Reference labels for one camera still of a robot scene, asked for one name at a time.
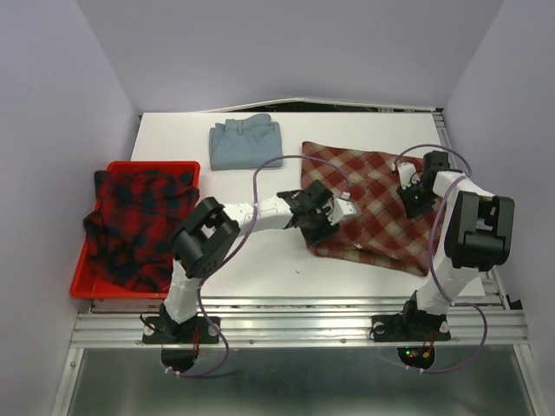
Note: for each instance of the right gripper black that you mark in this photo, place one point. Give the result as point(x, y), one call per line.
point(412, 211)

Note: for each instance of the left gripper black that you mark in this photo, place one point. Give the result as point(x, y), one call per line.
point(325, 230)

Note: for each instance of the red cream plaid skirt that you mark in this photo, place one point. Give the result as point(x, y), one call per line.
point(381, 235)

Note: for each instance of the light blue denim skirt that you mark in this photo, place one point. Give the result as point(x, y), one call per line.
point(245, 144)

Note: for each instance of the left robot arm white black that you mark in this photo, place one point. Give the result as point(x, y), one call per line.
point(212, 232)

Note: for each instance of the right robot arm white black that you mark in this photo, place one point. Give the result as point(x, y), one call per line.
point(471, 233)

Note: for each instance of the red navy plaid skirt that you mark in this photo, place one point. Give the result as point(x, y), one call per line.
point(129, 235)

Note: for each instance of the red plastic bin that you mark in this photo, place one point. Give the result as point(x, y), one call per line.
point(86, 283)

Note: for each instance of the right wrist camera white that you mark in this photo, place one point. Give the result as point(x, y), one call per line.
point(407, 173)

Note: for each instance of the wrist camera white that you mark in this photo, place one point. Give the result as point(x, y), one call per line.
point(343, 208)
point(407, 173)

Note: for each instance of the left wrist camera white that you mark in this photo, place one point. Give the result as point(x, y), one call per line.
point(343, 208)

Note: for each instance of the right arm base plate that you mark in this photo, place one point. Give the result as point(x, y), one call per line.
point(399, 328)

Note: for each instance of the aluminium frame rail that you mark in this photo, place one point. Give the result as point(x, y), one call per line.
point(281, 322)

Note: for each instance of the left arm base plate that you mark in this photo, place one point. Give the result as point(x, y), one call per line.
point(156, 331)

